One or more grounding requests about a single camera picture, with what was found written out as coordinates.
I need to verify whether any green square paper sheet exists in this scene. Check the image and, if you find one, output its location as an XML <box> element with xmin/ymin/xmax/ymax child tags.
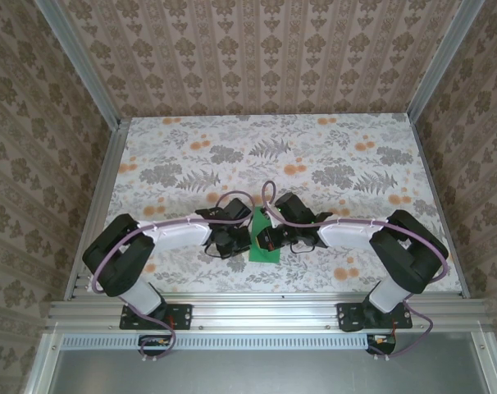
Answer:
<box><xmin>248</xmin><ymin>206</ymin><xmax>282</xmax><ymax>264</ymax></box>

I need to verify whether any grey sheet metal panel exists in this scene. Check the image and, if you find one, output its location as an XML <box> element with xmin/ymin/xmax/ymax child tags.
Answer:
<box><xmin>25</xmin><ymin>332</ymin><xmax>497</xmax><ymax>394</ymax></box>

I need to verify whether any floral patterned table cover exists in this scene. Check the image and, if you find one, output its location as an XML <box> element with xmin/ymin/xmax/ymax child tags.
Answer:
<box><xmin>86</xmin><ymin>114</ymin><xmax>465</xmax><ymax>295</ymax></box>

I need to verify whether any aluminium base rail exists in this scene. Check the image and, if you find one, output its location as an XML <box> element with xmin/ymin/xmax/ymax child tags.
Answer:
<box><xmin>47</xmin><ymin>298</ymin><xmax>494</xmax><ymax>332</ymax></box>

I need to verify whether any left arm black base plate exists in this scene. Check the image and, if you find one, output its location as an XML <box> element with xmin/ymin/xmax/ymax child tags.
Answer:
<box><xmin>120</xmin><ymin>302</ymin><xmax>193</xmax><ymax>331</ymax></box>

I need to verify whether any slotted grey cable duct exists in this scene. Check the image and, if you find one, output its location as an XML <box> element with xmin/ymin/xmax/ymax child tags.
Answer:
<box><xmin>62</xmin><ymin>332</ymin><xmax>486</xmax><ymax>351</ymax></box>

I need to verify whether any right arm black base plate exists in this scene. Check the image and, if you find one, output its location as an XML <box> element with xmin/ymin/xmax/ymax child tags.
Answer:
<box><xmin>336</xmin><ymin>302</ymin><xmax>413</xmax><ymax>332</ymax></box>

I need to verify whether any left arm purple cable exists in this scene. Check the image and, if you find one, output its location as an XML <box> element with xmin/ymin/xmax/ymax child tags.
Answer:
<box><xmin>91</xmin><ymin>190</ymin><xmax>250</xmax><ymax>364</ymax></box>

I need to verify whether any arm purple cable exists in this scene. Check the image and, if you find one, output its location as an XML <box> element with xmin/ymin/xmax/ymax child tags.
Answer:
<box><xmin>91</xmin><ymin>190</ymin><xmax>250</xmax><ymax>364</ymax></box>
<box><xmin>261</xmin><ymin>180</ymin><xmax>451</xmax><ymax>363</ymax></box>

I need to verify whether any aluminium table side rail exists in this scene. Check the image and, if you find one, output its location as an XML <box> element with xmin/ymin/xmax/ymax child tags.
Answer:
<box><xmin>408</xmin><ymin>117</ymin><xmax>472</xmax><ymax>299</ymax></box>
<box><xmin>63</xmin><ymin>117</ymin><xmax>131</xmax><ymax>301</ymax></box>

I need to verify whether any black cable bracket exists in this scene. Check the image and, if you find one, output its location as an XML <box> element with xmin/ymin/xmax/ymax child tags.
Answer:
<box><xmin>366</xmin><ymin>334</ymin><xmax>397</xmax><ymax>356</ymax></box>
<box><xmin>138</xmin><ymin>334</ymin><xmax>176</xmax><ymax>357</ymax></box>

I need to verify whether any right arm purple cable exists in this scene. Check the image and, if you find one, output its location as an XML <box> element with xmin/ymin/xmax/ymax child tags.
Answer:
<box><xmin>261</xmin><ymin>180</ymin><xmax>451</xmax><ymax>363</ymax></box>

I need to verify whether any aluminium frame post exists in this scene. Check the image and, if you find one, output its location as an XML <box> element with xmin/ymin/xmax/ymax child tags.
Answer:
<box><xmin>37</xmin><ymin>0</ymin><xmax>123</xmax><ymax>129</ymax></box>
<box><xmin>407</xmin><ymin>0</ymin><xmax>479</xmax><ymax>121</ymax></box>

